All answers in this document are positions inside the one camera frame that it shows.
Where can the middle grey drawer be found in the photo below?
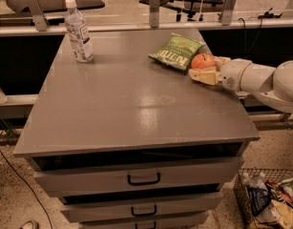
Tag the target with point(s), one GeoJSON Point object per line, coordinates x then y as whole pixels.
{"type": "Point", "coordinates": [141, 208]}

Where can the yellow snack bag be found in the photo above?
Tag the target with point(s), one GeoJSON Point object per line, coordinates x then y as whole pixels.
{"type": "Point", "coordinates": [277, 213]}

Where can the red apple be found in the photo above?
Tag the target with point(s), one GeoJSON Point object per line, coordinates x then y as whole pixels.
{"type": "Point", "coordinates": [202, 61]}

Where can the wire basket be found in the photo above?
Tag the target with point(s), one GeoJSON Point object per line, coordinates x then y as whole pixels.
{"type": "Point", "coordinates": [242, 196]}

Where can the bottom grey drawer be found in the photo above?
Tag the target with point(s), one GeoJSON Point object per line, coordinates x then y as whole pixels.
{"type": "Point", "coordinates": [166, 222]}

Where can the green jalapeno chip bag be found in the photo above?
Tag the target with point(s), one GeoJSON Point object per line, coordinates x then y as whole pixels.
{"type": "Point", "coordinates": [178, 52]}

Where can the metal railing post right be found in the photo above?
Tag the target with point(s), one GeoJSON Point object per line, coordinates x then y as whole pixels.
{"type": "Point", "coordinates": [227, 12]}

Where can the metal railing post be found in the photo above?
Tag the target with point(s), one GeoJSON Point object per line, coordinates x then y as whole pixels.
{"type": "Point", "coordinates": [154, 13]}
{"type": "Point", "coordinates": [227, 12]}
{"type": "Point", "coordinates": [37, 15]}

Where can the grey drawer cabinet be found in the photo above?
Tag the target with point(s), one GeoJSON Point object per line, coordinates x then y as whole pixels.
{"type": "Point", "coordinates": [124, 108]}

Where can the grey drawer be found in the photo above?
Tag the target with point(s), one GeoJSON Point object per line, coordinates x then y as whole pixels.
{"type": "Point", "coordinates": [138, 177]}
{"type": "Point", "coordinates": [166, 222]}
{"type": "Point", "coordinates": [141, 208]}

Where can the clear plastic water bottle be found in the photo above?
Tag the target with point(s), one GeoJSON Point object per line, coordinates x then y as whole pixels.
{"type": "Point", "coordinates": [78, 33]}

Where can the blue snack bag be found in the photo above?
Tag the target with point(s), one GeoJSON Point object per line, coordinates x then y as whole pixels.
{"type": "Point", "coordinates": [259, 196]}

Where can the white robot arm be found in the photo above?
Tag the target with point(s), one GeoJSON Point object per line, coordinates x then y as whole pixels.
{"type": "Point", "coordinates": [272, 86]}

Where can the metal railing post left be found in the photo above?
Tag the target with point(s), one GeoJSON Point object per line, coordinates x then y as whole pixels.
{"type": "Point", "coordinates": [37, 15]}

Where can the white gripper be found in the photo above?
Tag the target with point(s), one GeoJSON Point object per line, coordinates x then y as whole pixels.
{"type": "Point", "coordinates": [231, 73]}

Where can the top grey drawer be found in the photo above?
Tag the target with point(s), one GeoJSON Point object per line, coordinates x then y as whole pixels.
{"type": "Point", "coordinates": [138, 177]}

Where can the metal railing post middle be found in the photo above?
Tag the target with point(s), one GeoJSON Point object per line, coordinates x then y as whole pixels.
{"type": "Point", "coordinates": [154, 13]}

